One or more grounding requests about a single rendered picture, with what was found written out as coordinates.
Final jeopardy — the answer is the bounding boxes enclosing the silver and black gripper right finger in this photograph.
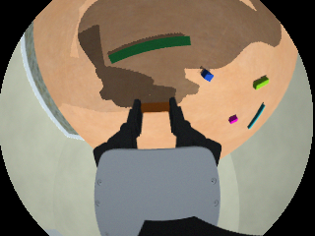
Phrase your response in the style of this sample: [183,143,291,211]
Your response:
[168,97,221,167]

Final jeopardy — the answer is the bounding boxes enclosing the turquoise rod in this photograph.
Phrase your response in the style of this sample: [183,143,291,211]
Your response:
[247,103,265,130]

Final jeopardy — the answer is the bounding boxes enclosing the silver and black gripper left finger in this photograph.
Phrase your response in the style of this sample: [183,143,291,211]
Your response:
[94,99,143,167]

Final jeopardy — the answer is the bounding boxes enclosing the orange rod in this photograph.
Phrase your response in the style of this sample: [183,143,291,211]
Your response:
[141,102,170,113]

